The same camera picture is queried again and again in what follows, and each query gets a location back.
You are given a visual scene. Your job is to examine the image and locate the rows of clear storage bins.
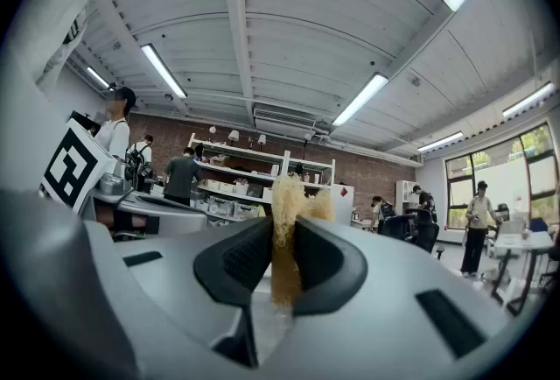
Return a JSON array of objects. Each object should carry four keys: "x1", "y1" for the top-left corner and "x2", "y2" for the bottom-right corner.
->
[{"x1": 204, "y1": 194, "x2": 263, "y2": 222}]

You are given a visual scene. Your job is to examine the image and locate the white metal shelving unit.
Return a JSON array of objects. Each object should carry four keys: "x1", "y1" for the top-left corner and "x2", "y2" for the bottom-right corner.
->
[{"x1": 186, "y1": 131, "x2": 337, "y2": 224}]

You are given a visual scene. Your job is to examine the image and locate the white board panel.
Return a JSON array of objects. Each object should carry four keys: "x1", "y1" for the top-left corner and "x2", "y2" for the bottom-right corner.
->
[{"x1": 474, "y1": 155, "x2": 531, "y2": 215}]

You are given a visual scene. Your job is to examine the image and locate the black padded office chair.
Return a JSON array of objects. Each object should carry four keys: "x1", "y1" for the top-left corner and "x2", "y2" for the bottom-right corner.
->
[{"x1": 383, "y1": 213, "x2": 417, "y2": 242}]

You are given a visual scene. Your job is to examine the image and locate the black framed window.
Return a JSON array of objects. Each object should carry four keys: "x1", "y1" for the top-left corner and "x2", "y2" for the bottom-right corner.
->
[{"x1": 444, "y1": 122, "x2": 560, "y2": 231}]

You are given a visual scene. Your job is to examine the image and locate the white cube shelf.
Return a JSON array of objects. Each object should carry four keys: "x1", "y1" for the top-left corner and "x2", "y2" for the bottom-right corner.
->
[{"x1": 395, "y1": 179, "x2": 422, "y2": 214}]

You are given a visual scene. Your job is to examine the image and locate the white desk with black legs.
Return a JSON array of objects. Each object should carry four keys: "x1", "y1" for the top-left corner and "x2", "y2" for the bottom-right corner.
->
[{"x1": 488, "y1": 230, "x2": 557, "y2": 318}]

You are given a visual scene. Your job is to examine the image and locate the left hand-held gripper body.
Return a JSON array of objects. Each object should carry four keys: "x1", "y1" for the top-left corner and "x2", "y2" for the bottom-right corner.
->
[{"x1": 39, "y1": 117, "x2": 133, "y2": 215}]

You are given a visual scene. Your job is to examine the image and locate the white cabinet with red sticker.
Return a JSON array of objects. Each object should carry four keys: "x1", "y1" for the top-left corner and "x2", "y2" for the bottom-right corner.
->
[{"x1": 330, "y1": 182, "x2": 356, "y2": 227}]

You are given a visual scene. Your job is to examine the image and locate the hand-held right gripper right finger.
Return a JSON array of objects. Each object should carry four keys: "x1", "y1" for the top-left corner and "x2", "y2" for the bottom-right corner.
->
[{"x1": 262, "y1": 215, "x2": 526, "y2": 380}]

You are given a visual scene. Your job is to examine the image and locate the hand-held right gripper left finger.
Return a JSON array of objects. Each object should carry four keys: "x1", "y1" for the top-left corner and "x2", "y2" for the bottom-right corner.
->
[{"x1": 85, "y1": 215, "x2": 276, "y2": 380}]

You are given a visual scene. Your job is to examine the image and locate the ceiling air conditioner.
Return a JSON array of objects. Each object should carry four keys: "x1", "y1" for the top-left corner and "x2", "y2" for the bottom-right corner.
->
[{"x1": 252, "y1": 106, "x2": 317, "y2": 139}]

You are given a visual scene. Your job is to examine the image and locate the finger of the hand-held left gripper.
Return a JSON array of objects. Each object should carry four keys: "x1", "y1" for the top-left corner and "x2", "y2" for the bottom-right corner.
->
[{"x1": 115, "y1": 192, "x2": 209, "y2": 237}]

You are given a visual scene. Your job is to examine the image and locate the yellow sponge cloth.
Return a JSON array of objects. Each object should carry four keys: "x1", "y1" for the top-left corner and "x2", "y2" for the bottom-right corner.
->
[{"x1": 269, "y1": 174, "x2": 337, "y2": 308}]

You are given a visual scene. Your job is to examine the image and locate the black mesh office chair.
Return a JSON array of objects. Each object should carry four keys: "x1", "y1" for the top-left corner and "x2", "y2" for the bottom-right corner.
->
[{"x1": 413, "y1": 208, "x2": 441, "y2": 255}]

